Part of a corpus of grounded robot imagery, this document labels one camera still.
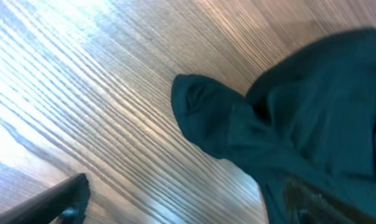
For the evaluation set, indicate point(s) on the black t-shirt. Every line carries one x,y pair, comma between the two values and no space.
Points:
312,118

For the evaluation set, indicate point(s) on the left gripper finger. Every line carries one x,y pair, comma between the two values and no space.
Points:
66,203

